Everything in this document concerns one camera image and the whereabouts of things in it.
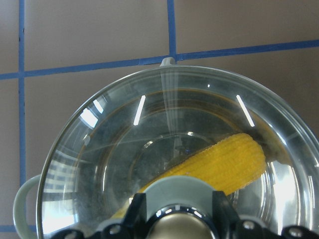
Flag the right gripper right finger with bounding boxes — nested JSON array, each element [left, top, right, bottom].
[[212, 191, 240, 239]]

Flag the white electric pot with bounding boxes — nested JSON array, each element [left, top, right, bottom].
[[13, 58, 319, 239]]

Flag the yellow corn cob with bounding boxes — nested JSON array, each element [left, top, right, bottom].
[[109, 132, 267, 220]]

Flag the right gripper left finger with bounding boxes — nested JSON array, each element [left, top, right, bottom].
[[124, 193, 150, 239]]

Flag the brown grid table mat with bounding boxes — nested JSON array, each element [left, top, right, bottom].
[[0, 0, 319, 239]]

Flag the glass pot lid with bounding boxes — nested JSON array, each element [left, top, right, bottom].
[[36, 65, 319, 239]]

